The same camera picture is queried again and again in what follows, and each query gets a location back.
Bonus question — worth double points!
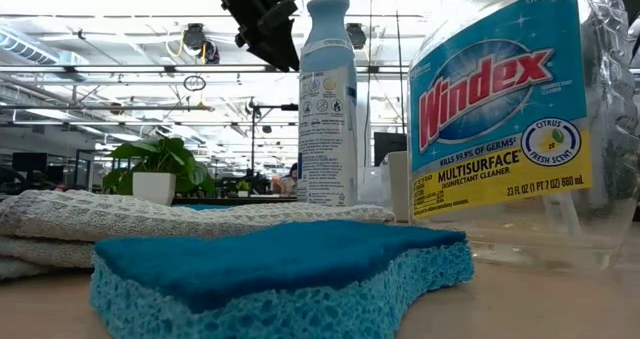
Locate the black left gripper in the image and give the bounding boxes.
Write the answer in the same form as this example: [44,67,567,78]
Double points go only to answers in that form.
[234,0,300,73]

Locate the light blue air freshener bottle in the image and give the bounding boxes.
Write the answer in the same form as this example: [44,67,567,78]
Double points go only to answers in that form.
[296,0,360,208]

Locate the grey waffle towel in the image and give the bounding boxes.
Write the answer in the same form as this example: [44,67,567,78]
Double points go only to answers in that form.
[0,188,397,283]

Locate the Windex spray bottle red trigger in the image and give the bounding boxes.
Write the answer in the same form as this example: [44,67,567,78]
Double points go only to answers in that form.
[405,0,640,275]

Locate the black light stand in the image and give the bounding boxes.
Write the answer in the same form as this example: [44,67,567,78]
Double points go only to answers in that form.
[244,97,301,180]

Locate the person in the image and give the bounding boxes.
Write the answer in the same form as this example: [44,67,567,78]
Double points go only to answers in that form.
[271,162,300,196]

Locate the black monitor screen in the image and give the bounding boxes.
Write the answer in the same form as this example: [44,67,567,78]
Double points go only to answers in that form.
[373,131,409,168]

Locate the grey plastic bin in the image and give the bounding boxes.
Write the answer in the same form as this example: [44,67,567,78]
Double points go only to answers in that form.
[380,151,412,224]

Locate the green potted plant white pot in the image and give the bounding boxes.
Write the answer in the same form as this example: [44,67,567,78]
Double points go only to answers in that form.
[102,137,217,208]

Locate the black desk monitor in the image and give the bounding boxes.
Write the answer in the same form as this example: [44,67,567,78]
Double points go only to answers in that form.
[11,151,49,174]

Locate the black ceiling cable reel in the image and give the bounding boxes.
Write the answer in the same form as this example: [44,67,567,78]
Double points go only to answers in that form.
[344,22,370,51]
[180,22,222,66]

